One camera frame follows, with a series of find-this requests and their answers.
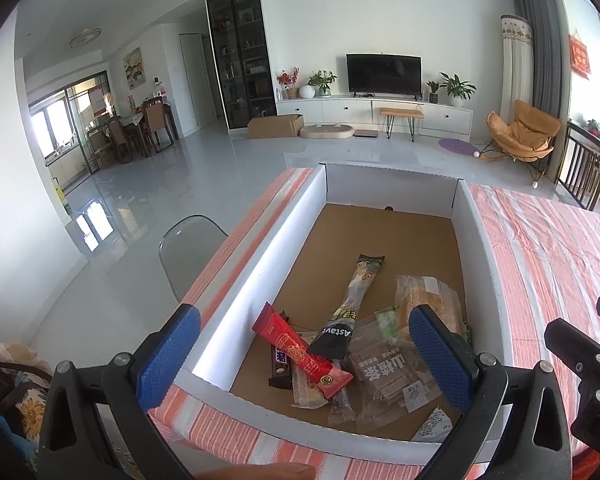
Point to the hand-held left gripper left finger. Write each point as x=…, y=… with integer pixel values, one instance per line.
x=167, y=355

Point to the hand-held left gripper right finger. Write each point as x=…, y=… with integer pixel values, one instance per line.
x=440, y=355

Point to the clear packet of brown strips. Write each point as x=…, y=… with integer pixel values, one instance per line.
x=385, y=375

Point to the green snack packet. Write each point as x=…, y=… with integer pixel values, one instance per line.
x=387, y=320

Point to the bread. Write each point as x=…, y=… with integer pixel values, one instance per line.
x=425, y=292

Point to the white blue triangular packet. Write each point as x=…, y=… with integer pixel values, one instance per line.
x=432, y=425

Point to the brown chocolate bar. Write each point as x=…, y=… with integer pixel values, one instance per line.
x=280, y=365

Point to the red snack packet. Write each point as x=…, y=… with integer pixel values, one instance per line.
x=300, y=355

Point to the white cardboard box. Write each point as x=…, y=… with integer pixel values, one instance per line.
x=395, y=230

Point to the beige snack bar packet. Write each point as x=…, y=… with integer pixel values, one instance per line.
x=307, y=392

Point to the person's left hand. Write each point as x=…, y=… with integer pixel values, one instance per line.
x=265, y=472

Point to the striped tablecloth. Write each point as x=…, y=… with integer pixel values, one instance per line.
x=545, y=240

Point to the transparent chair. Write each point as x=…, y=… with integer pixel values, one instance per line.
x=190, y=250

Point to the dark wooden table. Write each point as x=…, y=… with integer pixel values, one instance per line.
x=580, y=165

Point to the floral patterned clothing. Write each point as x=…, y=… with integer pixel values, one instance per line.
x=15, y=400

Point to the orange lounge chair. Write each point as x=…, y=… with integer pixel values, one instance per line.
x=520, y=132

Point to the purple mat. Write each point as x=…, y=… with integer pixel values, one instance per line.
x=455, y=145

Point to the flat floor scale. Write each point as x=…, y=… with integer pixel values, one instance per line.
x=366, y=134

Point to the white TV cabinet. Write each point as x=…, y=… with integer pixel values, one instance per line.
x=445, y=117

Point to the wooden stool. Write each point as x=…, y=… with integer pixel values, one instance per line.
x=401, y=112

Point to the balcony sliding door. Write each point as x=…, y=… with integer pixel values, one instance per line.
x=80, y=125

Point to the white pet bed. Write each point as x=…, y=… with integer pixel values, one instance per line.
x=327, y=132

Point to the brown cardboard box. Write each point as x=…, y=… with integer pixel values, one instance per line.
x=275, y=127

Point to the covered standing air conditioner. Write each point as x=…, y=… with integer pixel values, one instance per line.
x=516, y=75

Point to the small potted plant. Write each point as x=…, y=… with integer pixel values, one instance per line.
x=433, y=96

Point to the large potted plant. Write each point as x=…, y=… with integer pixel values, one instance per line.
x=457, y=89

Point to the grey curtain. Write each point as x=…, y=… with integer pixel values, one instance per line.
x=545, y=50

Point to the white door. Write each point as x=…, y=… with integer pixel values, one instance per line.
x=190, y=85

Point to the television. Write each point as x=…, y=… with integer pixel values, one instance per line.
x=384, y=74

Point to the white round vase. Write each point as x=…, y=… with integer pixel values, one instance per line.
x=306, y=92

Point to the green plant glass vase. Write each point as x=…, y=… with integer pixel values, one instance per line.
x=321, y=81

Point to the red flower vase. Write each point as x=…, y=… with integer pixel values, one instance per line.
x=290, y=82

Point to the black display cabinet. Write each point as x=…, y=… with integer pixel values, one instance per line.
x=240, y=50

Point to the wall painting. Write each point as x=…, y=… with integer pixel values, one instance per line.
x=132, y=61

